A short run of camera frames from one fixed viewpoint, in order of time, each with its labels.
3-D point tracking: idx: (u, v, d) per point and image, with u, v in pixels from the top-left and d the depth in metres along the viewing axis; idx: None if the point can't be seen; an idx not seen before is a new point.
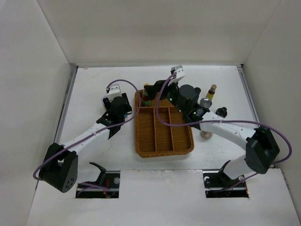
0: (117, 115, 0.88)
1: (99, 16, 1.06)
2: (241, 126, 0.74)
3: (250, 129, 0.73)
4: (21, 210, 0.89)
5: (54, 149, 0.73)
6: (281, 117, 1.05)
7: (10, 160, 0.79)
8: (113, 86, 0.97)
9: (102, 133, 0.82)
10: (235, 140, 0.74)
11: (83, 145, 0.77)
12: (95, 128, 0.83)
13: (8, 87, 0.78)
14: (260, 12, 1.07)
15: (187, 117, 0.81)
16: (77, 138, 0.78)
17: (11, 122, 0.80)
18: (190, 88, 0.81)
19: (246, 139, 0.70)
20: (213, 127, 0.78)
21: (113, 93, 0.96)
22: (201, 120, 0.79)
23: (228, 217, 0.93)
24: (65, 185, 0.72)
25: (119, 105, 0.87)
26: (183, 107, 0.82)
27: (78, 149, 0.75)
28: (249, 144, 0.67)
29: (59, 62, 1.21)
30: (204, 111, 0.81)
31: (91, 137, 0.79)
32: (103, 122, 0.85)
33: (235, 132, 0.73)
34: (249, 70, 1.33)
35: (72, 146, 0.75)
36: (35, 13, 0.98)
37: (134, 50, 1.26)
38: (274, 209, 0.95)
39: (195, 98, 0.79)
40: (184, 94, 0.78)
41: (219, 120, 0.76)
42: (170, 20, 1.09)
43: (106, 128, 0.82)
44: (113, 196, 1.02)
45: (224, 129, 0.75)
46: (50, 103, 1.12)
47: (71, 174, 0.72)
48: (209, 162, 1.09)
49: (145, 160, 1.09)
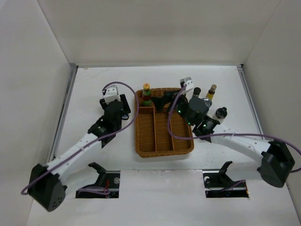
0: (112, 121, 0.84)
1: (99, 15, 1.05)
2: (255, 139, 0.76)
3: (264, 142, 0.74)
4: (21, 211, 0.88)
5: (37, 171, 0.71)
6: (281, 117, 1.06)
7: (11, 162, 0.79)
8: (110, 89, 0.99)
9: (92, 146, 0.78)
10: (248, 153, 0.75)
11: (69, 164, 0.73)
12: (84, 142, 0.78)
13: (8, 88, 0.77)
14: (261, 12, 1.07)
15: (197, 130, 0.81)
16: (63, 156, 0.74)
17: (11, 123, 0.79)
18: (200, 100, 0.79)
19: (261, 153, 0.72)
20: (225, 141, 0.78)
21: (109, 95, 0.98)
22: (211, 133, 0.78)
23: (229, 217, 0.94)
24: (51, 205, 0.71)
25: (114, 113, 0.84)
26: (193, 120, 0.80)
27: (62, 170, 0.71)
28: (266, 159, 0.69)
29: (59, 61, 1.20)
30: (214, 124, 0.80)
31: (78, 153, 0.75)
32: (95, 132, 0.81)
33: (249, 146, 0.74)
34: (249, 70, 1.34)
35: (56, 167, 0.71)
36: (35, 12, 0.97)
37: (134, 50, 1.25)
38: (273, 209, 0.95)
39: (205, 111, 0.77)
40: (193, 107, 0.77)
41: (231, 133, 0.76)
42: (171, 20, 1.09)
43: (95, 141, 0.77)
44: (113, 196, 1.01)
45: (236, 142, 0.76)
46: (50, 103, 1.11)
47: (56, 195, 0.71)
48: (209, 162, 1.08)
49: (145, 160, 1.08)
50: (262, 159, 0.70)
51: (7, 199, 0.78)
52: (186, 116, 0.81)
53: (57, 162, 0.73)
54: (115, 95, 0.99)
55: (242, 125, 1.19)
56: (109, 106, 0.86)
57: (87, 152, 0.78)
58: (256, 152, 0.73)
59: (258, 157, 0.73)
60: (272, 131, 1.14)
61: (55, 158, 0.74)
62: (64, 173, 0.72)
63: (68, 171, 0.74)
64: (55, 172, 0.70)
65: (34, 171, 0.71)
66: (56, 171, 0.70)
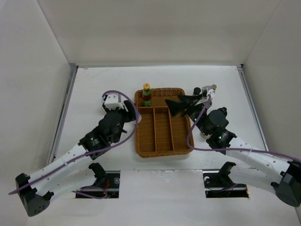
0: (105, 135, 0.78)
1: (99, 16, 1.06)
2: (274, 158, 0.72)
3: (284, 162, 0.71)
4: (21, 211, 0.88)
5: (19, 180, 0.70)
6: (281, 117, 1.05)
7: (10, 161, 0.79)
8: (110, 95, 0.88)
9: (78, 161, 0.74)
10: (266, 172, 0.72)
11: (49, 179, 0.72)
12: (71, 155, 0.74)
13: (7, 88, 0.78)
14: (261, 12, 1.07)
15: (212, 141, 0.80)
16: (46, 169, 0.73)
17: (11, 122, 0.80)
18: (221, 114, 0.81)
19: (280, 173, 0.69)
20: (241, 156, 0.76)
21: (110, 103, 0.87)
22: (227, 147, 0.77)
23: (228, 217, 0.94)
24: (32, 211, 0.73)
25: (109, 126, 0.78)
26: (209, 131, 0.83)
27: (41, 184, 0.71)
28: (285, 180, 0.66)
29: (59, 61, 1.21)
30: (231, 136, 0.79)
31: (60, 169, 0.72)
32: (85, 145, 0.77)
33: (268, 165, 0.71)
34: (249, 70, 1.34)
35: (35, 181, 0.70)
36: (35, 13, 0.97)
37: (134, 50, 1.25)
38: (273, 209, 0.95)
39: (225, 125, 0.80)
40: (213, 120, 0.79)
41: (249, 149, 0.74)
42: (170, 20, 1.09)
43: (81, 158, 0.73)
44: (113, 196, 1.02)
45: (254, 159, 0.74)
46: (50, 103, 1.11)
47: (35, 205, 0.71)
48: (209, 162, 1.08)
49: (145, 160, 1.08)
50: (281, 180, 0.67)
51: (7, 199, 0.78)
52: (204, 126, 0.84)
53: (39, 174, 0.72)
54: (117, 103, 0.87)
55: (242, 125, 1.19)
56: (106, 117, 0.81)
57: (72, 166, 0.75)
58: (274, 172, 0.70)
59: (276, 177, 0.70)
60: (272, 131, 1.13)
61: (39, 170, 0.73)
62: (43, 187, 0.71)
63: (50, 184, 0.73)
64: (34, 185, 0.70)
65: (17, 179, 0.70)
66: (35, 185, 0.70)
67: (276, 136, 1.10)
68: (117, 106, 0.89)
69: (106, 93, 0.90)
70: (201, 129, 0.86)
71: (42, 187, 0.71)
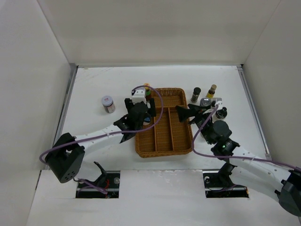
0: (133, 120, 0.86)
1: (99, 16, 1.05)
2: (275, 166, 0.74)
3: (284, 170, 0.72)
4: (21, 211, 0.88)
5: (66, 139, 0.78)
6: (281, 118, 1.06)
7: (10, 161, 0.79)
8: (139, 90, 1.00)
9: (115, 136, 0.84)
10: (267, 181, 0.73)
11: (93, 143, 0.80)
12: (110, 130, 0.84)
13: (8, 88, 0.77)
14: (261, 12, 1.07)
15: (216, 150, 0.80)
16: (90, 134, 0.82)
17: (11, 123, 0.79)
18: (224, 123, 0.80)
19: (281, 181, 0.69)
20: (244, 164, 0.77)
21: (136, 97, 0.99)
22: (231, 155, 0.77)
23: (228, 216, 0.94)
24: (65, 175, 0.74)
25: (138, 113, 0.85)
26: (213, 140, 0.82)
27: (87, 144, 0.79)
28: (285, 188, 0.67)
29: (59, 61, 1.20)
30: (234, 145, 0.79)
31: (103, 136, 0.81)
32: (119, 125, 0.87)
33: (269, 172, 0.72)
34: (249, 70, 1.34)
35: (83, 141, 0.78)
36: (35, 12, 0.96)
37: (134, 50, 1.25)
38: (273, 209, 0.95)
39: (228, 135, 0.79)
40: (217, 129, 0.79)
41: (251, 157, 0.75)
42: (171, 19, 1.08)
43: (119, 132, 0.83)
44: (113, 196, 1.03)
45: (256, 167, 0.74)
46: (50, 103, 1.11)
47: (75, 165, 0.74)
48: (209, 162, 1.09)
49: (145, 160, 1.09)
50: (282, 187, 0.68)
51: (7, 199, 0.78)
52: (208, 135, 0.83)
53: (84, 137, 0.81)
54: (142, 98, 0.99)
55: (242, 125, 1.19)
56: (136, 105, 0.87)
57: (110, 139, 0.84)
58: (276, 180, 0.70)
59: (277, 185, 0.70)
60: (271, 131, 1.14)
61: (83, 134, 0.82)
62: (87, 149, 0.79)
63: (91, 148, 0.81)
64: (81, 144, 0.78)
65: (63, 138, 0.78)
66: (82, 143, 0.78)
67: (275, 136, 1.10)
68: (141, 100, 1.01)
69: (134, 89, 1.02)
70: (205, 137, 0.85)
71: (86, 149, 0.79)
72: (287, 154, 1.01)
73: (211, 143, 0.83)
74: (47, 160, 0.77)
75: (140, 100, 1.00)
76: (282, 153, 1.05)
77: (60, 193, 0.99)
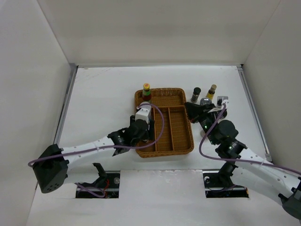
0: (131, 135, 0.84)
1: (99, 16, 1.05)
2: (284, 173, 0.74)
3: (295, 177, 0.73)
4: (21, 210, 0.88)
5: (52, 150, 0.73)
6: (281, 119, 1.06)
7: (11, 161, 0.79)
8: (144, 108, 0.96)
9: (106, 149, 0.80)
10: (276, 186, 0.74)
11: (80, 157, 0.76)
12: (101, 143, 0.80)
13: (7, 89, 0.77)
14: (261, 12, 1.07)
15: (222, 152, 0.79)
16: (78, 147, 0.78)
17: (11, 123, 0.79)
18: (230, 125, 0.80)
19: (291, 189, 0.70)
20: (251, 167, 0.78)
21: (141, 114, 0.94)
22: (238, 158, 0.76)
23: (227, 215, 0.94)
24: (48, 187, 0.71)
25: (138, 129, 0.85)
26: (217, 141, 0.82)
27: (73, 158, 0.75)
28: (295, 196, 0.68)
29: (59, 61, 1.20)
30: (241, 147, 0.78)
31: (92, 151, 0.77)
32: (113, 139, 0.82)
33: (278, 179, 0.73)
34: (249, 70, 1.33)
35: (68, 155, 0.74)
36: (35, 12, 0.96)
37: (134, 51, 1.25)
38: (273, 209, 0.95)
39: (234, 135, 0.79)
40: (223, 130, 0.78)
41: (260, 162, 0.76)
42: (171, 19, 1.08)
43: (111, 147, 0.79)
44: (113, 196, 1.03)
45: (265, 172, 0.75)
46: (50, 103, 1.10)
47: (56, 179, 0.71)
48: (209, 162, 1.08)
49: (145, 160, 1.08)
50: (291, 195, 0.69)
51: (6, 200, 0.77)
52: (213, 135, 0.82)
53: (72, 150, 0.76)
54: (146, 117, 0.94)
55: (241, 125, 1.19)
56: (139, 121, 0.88)
57: (101, 152, 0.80)
58: (285, 187, 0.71)
59: (287, 192, 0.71)
60: (271, 131, 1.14)
61: (71, 147, 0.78)
62: (73, 163, 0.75)
63: (77, 162, 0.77)
64: (66, 158, 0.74)
65: (51, 149, 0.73)
66: (67, 158, 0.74)
67: (275, 136, 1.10)
68: (144, 119, 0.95)
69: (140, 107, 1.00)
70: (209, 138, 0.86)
71: (71, 162, 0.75)
72: (286, 155, 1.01)
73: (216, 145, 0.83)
74: (34, 167, 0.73)
75: (144, 118, 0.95)
76: (282, 153, 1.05)
77: (60, 193, 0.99)
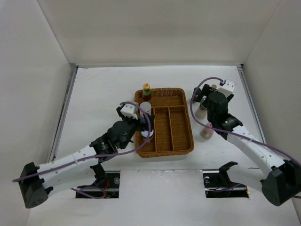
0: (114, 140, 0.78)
1: (99, 16, 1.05)
2: (271, 153, 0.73)
3: (280, 159, 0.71)
4: (21, 210, 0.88)
5: (28, 169, 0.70)
6: (281, 118, 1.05)
7: (11, 161, 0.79)
8: (128, 105, 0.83)
9: (87, 161, 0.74)
10: (260, 164, 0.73)
11: (57, 173, 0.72)
12: (81, 155, 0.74)
13: (8, 88, 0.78)
14: (261, 12, 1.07)
15: (217, 124, 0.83)
16: (56, 163, 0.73)
17: (11, 123, 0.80)
18: (220, 94, 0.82)
19: (271, 167, 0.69)
20: (241, 142, 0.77)
21: (126, 112, 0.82)
22: (230, 131, 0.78)
23: (228, 216, 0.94)
24: (30, 203, 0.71)
25: (118, 134, 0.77)
26: (212, 113, 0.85)
27: (50, 175, 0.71)
28: (272, 173, 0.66)
29: (59, 61, 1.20)
30: (237, 124, 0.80)
31: (70, 165, 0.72)
32: (95, 148, 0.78)
33: (262, 156, 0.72)
34: (249, 70, 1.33)
35: (43, 173, 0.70)
36: (35, 13, 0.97)
37: (134, 51, 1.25)
38: (273, 209, 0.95)
39: (224, 103, 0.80)
40: (211, 98, 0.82)
41: (249, 138, 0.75)
42: (171, 19, 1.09)
43: (91, 157, 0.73)
44: (113, 196, 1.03)
45: (251, 148, 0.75)
46: (50, 103, 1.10)
47: (36, 197, 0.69)
48: (209, 162, 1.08)
49: (145, 160, 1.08)
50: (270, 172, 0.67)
51: (7, 199, 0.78)
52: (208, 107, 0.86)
53: (49, 166, 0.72)
54: (132, 114, 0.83)
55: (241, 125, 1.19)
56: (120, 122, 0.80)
57: (81, 165, 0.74)
58: (267, 164, 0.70)
59: (266, 171, 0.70)
60: (272, 131, 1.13)
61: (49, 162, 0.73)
62: (51, 180, 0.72)
63: (56, 177, 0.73)
64: (42, 176, 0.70)
65: (26, 167, 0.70)
66: (43, 176, 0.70)
67: (276, 135, 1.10)
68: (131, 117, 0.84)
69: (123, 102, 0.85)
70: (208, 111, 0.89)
71: (48, 179, 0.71)
72: None
73: (212, 118, 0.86)
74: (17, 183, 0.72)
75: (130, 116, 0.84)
76: None
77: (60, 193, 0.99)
